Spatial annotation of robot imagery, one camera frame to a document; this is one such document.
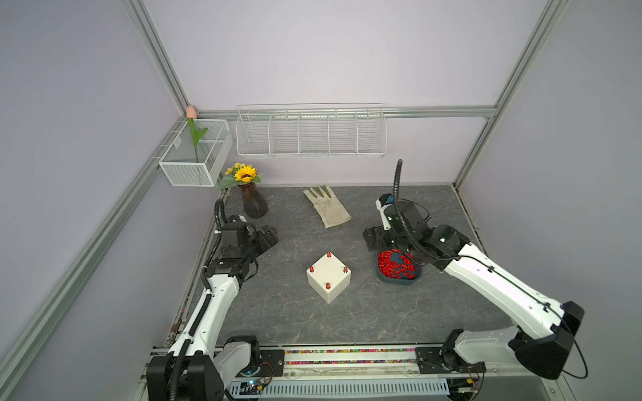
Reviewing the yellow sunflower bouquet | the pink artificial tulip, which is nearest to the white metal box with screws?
the yellow sunflower bouquet

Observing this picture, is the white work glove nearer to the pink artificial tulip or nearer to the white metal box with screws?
the white metal box with screws

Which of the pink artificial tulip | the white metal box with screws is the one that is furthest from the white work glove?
the pink artificial tulip

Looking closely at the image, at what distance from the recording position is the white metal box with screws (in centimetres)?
80

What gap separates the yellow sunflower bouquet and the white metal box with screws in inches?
15.3

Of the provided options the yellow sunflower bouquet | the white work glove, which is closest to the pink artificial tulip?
the yellow sunflower bouquet

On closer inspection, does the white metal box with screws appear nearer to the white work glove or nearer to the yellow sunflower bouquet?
the white work glove

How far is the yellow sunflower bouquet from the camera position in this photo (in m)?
0.91

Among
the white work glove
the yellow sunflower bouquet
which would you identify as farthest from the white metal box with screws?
the yellow sunflower bouquet

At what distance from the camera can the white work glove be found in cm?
110

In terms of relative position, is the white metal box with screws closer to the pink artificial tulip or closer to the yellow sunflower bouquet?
the yellow sunflower bouquet

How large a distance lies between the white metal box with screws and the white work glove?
0.24 meters

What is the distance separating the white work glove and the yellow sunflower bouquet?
30 centimetres

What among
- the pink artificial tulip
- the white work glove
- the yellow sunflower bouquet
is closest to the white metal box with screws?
Answer: the white work glove

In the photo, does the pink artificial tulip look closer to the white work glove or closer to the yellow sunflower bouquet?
the yellow sunflower bouquet
